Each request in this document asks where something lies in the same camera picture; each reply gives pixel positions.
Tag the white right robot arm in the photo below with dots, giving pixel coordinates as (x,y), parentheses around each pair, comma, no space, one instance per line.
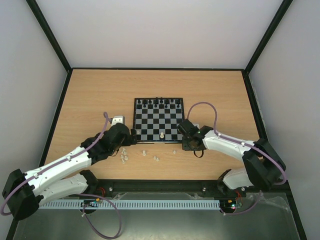
(263,167)

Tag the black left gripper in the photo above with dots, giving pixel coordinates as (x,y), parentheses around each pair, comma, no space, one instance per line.
(128,141)

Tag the light blue slotted cable duct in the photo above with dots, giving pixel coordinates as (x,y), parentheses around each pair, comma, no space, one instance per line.
(77,204)

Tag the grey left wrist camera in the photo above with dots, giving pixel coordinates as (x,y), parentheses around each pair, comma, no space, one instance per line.
(118,119)

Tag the black chess pieces row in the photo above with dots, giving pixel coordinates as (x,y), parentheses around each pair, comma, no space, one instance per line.
(158,103)

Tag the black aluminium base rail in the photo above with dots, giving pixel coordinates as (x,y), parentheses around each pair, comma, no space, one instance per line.
(204,188)

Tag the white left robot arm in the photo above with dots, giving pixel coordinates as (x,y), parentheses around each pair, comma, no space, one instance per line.
(25,192)

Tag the black and silver chessboard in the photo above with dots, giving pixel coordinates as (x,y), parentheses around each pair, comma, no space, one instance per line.
(152,122)

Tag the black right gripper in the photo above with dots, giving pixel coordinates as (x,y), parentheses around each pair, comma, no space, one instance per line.
(186,144)

